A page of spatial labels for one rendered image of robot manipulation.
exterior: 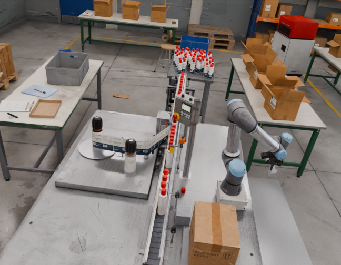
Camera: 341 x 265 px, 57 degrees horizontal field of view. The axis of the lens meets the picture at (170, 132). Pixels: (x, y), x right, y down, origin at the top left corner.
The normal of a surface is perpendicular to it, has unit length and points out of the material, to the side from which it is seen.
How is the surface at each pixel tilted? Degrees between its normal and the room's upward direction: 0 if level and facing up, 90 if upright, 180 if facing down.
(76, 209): 0
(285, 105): 91
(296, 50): 90
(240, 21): 90
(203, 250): 90
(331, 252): 0
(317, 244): 0
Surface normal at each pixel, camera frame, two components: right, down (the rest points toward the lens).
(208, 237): 0.10, -0.84
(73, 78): 0.04, 0.53
